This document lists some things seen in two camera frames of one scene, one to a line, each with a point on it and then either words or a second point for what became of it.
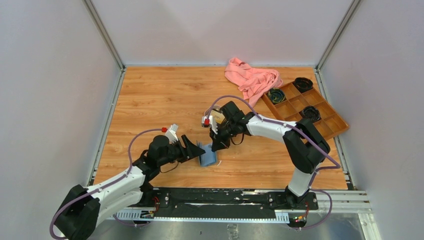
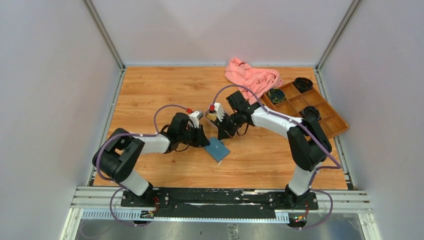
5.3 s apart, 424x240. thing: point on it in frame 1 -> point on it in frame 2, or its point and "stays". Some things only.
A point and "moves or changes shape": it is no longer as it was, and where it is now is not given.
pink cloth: (253, 83) stays
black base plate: (225, 202) stays
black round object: (303, 84) stays
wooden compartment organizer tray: (330, 123) stays
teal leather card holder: (208, 158) moves or changes shape
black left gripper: (190, 151) -> (200, 140)
